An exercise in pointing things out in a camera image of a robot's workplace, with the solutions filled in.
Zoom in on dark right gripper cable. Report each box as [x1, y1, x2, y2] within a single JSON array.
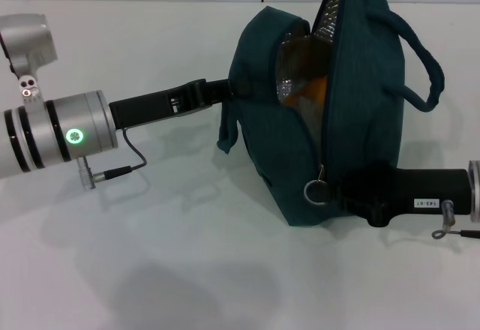
[[451, 228, 480, 239]]

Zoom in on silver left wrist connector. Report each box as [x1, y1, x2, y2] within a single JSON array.
[[76, 157, 108, 192]]

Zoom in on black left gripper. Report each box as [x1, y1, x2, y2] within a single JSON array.
[[108, 76, 257, 131]]

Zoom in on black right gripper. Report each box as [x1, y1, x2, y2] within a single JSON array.
[[313, 160, 473, 229]]

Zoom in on orange yellow pear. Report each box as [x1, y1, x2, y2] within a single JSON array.
[[283, 76, 331, 108]]

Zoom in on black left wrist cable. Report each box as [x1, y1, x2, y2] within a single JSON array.
[[103, 129, 147, 180]]

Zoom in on dark teal insulated lunch bag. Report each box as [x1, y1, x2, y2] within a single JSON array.
[[217, 0, 446, 228]]

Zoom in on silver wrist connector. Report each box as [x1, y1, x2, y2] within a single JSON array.
[[432, 200, 457, 240], [76, 157, 108, 192]]

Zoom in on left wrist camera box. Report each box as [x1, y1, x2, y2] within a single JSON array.
[[0, 13, 59, 107]]

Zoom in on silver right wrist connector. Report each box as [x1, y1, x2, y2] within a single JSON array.
[[432, 200, 457, 240]]

